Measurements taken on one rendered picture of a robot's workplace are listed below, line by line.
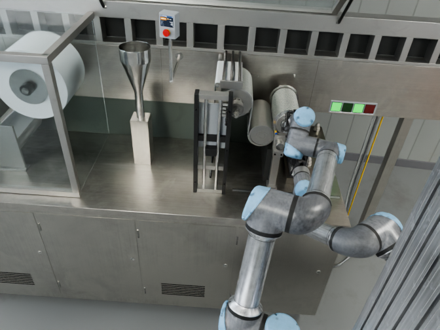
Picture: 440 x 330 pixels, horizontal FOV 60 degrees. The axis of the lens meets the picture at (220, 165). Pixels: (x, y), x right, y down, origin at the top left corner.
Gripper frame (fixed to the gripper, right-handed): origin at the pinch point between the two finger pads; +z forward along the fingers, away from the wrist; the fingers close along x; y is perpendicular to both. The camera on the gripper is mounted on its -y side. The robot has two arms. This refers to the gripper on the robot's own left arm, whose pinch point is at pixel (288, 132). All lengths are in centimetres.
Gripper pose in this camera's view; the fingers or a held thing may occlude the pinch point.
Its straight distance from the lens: 180.2
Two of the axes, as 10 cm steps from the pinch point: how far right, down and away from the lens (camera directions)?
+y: 0.7, -10.0, 0.3
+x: -10.0, -0.7, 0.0
